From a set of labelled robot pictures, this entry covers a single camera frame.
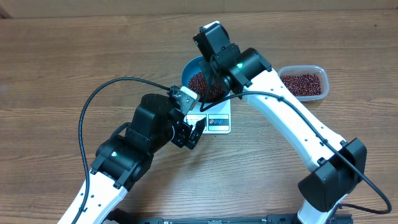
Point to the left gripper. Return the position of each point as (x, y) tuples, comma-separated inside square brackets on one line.
[(181, 139)]

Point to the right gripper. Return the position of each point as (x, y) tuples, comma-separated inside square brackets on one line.
[(208, 74)]

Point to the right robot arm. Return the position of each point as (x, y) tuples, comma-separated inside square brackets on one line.
[(334, 164)]

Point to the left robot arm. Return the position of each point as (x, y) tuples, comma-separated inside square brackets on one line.
[(128, 154)]

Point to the red beans in bowl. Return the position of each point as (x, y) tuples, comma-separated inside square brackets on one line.
[(198, 84)]

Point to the white kitchen scale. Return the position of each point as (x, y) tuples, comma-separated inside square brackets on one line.
[(218, 118)]

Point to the teal metal bowl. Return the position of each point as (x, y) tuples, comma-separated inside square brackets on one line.
[(191, 68)]

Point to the clear plastic container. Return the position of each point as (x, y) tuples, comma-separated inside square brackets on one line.
[(297, 70)]

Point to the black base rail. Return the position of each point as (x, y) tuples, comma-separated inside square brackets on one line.
[(120, 216)]

